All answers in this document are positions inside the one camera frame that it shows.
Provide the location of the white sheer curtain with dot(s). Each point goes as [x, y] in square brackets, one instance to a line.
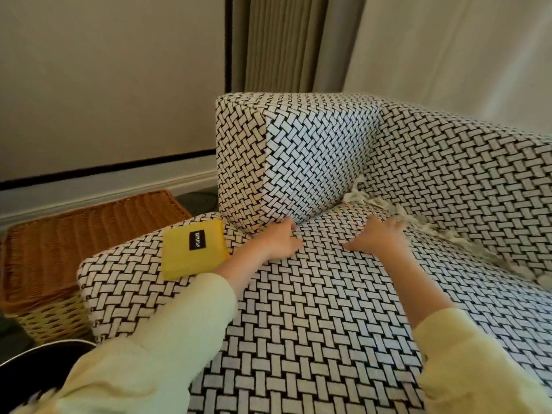
[453, 51]

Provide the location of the white fringed throw blanket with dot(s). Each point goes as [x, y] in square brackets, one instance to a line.
[433, 230]

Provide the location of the yellow folded cloth black label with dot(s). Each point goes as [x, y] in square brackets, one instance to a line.
[194, 250]

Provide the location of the black round rimmed object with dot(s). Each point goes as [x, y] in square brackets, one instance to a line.
[39, 355]

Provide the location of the beige pleated curtain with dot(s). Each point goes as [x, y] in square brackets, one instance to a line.
[284, 38]

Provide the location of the person's left hand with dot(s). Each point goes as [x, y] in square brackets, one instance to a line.
[276, 243]

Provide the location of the wicker basket with brown lid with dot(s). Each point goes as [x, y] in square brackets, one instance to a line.
[56, 250]

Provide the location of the person's right hand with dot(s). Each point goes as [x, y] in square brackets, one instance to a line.
[384, 239]

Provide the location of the person's right forearm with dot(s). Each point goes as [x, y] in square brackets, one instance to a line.
[465, 349]

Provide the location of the person's left forearm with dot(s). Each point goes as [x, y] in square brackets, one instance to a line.
[142, 349]

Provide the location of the person's right thumb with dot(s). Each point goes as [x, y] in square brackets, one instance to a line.
[354, 244]

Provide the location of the person's left thumb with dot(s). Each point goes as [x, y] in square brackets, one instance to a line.
[293, 247]

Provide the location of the black white woven seat cushion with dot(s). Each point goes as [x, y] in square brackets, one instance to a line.
[310, 323]

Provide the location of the black white woven pattern sofa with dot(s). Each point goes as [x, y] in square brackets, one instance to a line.
[310, 146]

